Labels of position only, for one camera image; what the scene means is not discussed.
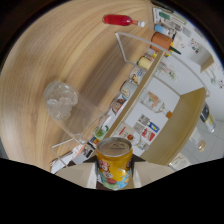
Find yellow printed drink can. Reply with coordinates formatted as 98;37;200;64
95;136;134;191

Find clear bottle orange cap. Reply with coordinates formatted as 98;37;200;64
139;89;174;120

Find small red liquid bottle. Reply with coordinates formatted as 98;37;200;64
102;14;146;28

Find yellow cup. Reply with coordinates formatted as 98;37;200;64
137;55;154;71

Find white and blue cup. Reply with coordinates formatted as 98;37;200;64
153;24;171;36

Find white fabric pouch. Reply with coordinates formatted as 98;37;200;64
49;151;78;174

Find large white bottle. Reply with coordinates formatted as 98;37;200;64
168;152;193;172

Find white wood two-tier rack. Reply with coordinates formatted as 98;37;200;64
49;31;209;168

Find glass jar cork lid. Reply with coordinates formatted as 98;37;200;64
190;128;208;153

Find clear glass with ice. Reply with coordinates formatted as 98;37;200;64
43;81;107;144

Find white printed mug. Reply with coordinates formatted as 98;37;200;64
119;80;138;99
111;94;128;114
129;66;147;86

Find black tall can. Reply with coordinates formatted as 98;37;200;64
199;102;216;133

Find dark green vegetable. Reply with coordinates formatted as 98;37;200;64
168;46;183;56

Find white kitchen scale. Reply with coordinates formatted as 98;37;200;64
153;7;184;28

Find red white wall poster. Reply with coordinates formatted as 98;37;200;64
133;122;157;142

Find blue yellow wall poster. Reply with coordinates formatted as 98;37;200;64
137;114;161;134

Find wooden wall shelf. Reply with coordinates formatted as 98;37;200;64
199;54;216;73

